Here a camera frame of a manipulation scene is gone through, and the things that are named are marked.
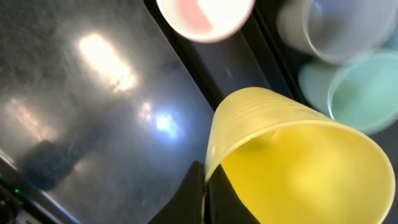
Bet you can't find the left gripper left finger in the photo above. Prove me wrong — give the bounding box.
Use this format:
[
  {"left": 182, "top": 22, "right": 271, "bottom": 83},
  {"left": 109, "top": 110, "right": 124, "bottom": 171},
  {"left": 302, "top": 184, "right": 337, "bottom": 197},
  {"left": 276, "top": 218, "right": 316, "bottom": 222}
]
[{"left": 148, "top": 160, "right": 206, "bottom": 224}]

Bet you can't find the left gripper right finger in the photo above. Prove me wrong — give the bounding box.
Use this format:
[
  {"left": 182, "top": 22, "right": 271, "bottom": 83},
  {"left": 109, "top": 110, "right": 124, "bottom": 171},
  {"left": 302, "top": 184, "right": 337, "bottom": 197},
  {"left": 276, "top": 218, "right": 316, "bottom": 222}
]
[{"left": 206, "top": 163, "right": 261, "bottom": 224}]

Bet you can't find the yellow cup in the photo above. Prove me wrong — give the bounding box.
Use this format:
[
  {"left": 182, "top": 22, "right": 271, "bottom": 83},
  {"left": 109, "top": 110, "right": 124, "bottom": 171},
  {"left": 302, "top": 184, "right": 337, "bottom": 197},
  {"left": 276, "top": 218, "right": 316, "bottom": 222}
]
[{"left": 203, "top": 86, "right": 397, "bottom": 224}]

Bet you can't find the black tray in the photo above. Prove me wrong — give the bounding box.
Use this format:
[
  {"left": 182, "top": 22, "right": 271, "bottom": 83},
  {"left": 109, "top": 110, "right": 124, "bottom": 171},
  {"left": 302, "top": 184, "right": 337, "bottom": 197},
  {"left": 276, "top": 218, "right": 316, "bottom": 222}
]
[{"left": 143, "top": 0, "right": 398, "bottom": 224}]

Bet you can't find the green cup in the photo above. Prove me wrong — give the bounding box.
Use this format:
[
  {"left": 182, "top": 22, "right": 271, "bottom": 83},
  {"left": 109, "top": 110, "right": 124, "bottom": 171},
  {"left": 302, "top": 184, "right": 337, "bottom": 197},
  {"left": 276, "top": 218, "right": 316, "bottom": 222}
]
[{"left": 298, "top": 49, "right": 398, "bottom": 135}]

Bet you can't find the pink cup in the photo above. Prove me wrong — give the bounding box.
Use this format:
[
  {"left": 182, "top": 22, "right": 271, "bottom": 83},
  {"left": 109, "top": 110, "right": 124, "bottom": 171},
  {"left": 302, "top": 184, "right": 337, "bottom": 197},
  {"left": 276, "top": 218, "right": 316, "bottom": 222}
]
[{"left": 155, "top": 0, "right": 256, "bottom": 44}]

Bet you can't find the grey cup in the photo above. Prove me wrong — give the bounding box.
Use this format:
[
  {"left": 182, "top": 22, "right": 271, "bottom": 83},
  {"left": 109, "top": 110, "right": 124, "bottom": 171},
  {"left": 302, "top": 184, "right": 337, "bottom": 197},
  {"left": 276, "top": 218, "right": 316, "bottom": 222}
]
[{"left": 275, "top": 0, "right": 398, "bottom": 65}]

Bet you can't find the mounting rail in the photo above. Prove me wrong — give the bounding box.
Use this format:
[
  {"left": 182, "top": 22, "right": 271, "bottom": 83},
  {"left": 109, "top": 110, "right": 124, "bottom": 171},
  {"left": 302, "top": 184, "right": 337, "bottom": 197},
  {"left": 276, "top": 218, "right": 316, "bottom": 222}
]
[{"left": 0, "top": 155, "right": 77, "bottom": 224}]

